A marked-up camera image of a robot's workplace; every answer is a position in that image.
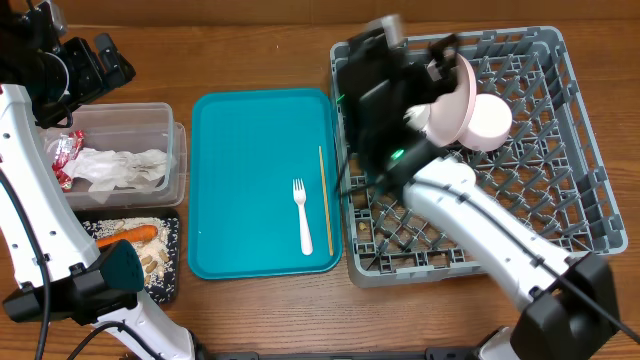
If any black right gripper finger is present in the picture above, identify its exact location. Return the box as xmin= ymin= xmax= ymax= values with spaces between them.
xmin=429 ymin=33 xmax=459 ymax=63
xmin=427 ymin=57 xmax=457 ymax=83

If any pink plate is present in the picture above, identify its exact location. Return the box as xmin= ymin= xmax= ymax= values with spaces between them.
xmin=423 ymin=55 xmax=477 ymax=147

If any red snack wrapper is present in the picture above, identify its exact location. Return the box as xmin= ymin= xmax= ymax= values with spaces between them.
xmin=52 ymin=130 xmax=85 ymax=192

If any pink small bowl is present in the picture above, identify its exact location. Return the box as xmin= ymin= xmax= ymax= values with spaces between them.
xmin=458 ymin=94 xmax=512 ymax=152

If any wooden chopstick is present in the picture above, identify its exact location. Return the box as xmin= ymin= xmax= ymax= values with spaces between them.
xmin=318 ymin=146 xmax=334 ymax=257

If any white napkin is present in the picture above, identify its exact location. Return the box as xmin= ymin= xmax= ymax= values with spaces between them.
xmin=62 ymin=147 xmax=168 ymax=204

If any white plastic fork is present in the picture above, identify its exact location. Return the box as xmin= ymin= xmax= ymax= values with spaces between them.
xmin=293 ymin=179 xmax=313 ymax=256

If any orange carrot piece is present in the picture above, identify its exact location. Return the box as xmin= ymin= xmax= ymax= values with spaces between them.
xmin=96 ymin=225 xmax=158 ymax=248

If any white bowl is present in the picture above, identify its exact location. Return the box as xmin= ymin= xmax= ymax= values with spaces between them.
xmin=404 ymin=104 xmax=431 ymax=131

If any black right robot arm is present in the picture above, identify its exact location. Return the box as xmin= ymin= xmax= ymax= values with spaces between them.
xmin=336 ymin=17 xmax=622 ymax=359

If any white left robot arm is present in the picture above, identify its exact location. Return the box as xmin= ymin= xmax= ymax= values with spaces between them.
xmin=1 ymin=1 xmax=206 ymax=359

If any clear plastic waste bin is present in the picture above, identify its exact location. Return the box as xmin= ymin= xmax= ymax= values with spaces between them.
xmin=38 ymin=103 xmax=187 ymax=211

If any teal plastic tray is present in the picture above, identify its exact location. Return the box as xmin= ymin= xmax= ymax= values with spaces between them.
xmin=187 ymin=88 xmax=343 ymax=280

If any black tray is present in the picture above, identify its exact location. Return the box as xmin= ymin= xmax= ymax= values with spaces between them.
xmin=76 ymin=208 xmax=181 ymax=305

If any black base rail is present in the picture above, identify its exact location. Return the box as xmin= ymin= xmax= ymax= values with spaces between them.
xmin=196 ymin=331 xmax=498 ymax=360

